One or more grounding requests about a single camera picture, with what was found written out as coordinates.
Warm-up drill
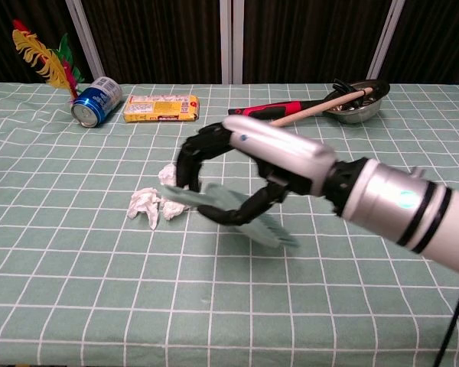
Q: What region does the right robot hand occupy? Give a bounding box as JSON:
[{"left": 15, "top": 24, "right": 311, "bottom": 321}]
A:
[{"left": 175, "top": 114, "right": 337, "bottom": 227}]

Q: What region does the small green hand broom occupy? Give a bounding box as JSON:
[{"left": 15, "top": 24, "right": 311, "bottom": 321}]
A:
[{"left": 160, "top": 182, "right": 301, "bottom": 250}]

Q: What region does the white paper ball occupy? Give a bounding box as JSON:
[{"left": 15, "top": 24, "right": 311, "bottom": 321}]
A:
[
  {"left": 126, "top": 187, "right": 162, "bottom": 231},
  {"left": 158, "top": 163, "right": 178, "bottom": 187},
  {"left": 159, "top": 197, "right": 192, "bottom": 222}
]

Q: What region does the red black hammer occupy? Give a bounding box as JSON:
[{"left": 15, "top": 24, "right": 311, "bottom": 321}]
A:
[{"left": 228, "top": 78, "right": 360, "bottom": 120}]

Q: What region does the wooden stick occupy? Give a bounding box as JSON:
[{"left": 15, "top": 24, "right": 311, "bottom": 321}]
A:
[{"left": 269, "top": 86, "right": 374, "bottom": 128}]

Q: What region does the stainless steel bowl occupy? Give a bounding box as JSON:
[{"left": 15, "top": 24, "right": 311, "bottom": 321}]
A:
[{"left": 324, "top": 79, "right": 391, "bottom": 125}]

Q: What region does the dark ribbed partition panel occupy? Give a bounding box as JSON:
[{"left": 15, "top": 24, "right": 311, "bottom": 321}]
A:
[
  {"left": 232, "top": 0, "right": 406, "bottom": 85},
  {"left": 366, "top": 0, "right": 459, "bottom": 86},
  {"left": 0, "top": 0, "right": 106, "bottom": 84},
  {"left": 65, "top": 0, "right": 233, "bottom": 85}
]

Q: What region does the yellow snack package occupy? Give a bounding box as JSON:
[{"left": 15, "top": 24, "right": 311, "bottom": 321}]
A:
[{"left": 122, "top": 94, "right": 201, "bottom": 124}]

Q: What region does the blue soda can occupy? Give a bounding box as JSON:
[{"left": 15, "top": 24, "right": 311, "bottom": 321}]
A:
[{"left": 70, "top": 76, "right": 123, "bottom": 128}]

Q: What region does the green checkered tablecloth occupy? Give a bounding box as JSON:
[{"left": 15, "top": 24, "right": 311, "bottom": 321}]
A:
[{"left": 0, "top": 82, "right": 459, "bottom": 367}]

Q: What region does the colourful feather shuttlecock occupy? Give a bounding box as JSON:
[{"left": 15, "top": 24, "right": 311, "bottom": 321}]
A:
[{"left": 11, "top": 18, "right": 86, "bottom": 105}]

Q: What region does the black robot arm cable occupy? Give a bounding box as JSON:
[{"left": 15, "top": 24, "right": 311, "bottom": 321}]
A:
[{"left": 431, "top": 278, "right": 459, "bottom": 367}]

